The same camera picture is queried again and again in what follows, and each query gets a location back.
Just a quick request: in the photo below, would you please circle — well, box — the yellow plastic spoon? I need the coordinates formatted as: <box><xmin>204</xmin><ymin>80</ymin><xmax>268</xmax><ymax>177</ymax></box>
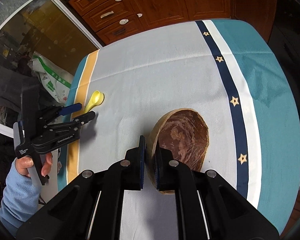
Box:
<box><xmin>84</xmin><ymin>90</ymin><xmax>104</xmax><ymax>113</ymax></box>

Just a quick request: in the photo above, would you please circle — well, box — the brown coconut shell bowl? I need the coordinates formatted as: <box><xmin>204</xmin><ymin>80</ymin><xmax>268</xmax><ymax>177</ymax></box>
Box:
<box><xmin>146</xmin><ymin>108</ymin><xmax>209</xmax><ymax>185</ymax></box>

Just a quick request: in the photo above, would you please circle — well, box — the light blue sleeve forearm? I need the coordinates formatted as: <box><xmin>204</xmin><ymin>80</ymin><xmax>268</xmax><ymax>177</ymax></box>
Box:
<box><xmin>0</xmin><ymin>158</ymin><xmax>40</xmax><ymax>236</ymax></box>

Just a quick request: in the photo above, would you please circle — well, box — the person's left hand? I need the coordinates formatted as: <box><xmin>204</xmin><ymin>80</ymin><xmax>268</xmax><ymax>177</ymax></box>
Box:
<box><xmin>14</xmin><ymin>152</ymin><xmax>54</xmax><ymax>178</ymax></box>

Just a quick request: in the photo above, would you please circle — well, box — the white green plastic bag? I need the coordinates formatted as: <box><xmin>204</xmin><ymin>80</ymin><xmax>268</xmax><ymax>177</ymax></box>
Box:
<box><xmin>30</xmin><ymin>51</ymin><xmax>74</xmax><ymax>105</ymax></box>

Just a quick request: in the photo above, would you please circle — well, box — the brown wooden drawer cabinet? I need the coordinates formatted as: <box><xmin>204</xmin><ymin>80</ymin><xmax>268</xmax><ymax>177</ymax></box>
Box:
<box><xmin>62</xmin><ymin>0</ymin><xmax>277</xmax><ymax>45</ymax></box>

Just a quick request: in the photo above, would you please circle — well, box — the striped teal white tablecloth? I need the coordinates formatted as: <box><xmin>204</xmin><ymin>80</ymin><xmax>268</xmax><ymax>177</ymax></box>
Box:
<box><xmin>58</xmin><ymin>20</ymin><xmax>300</xmax><ymax>232</ymax></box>

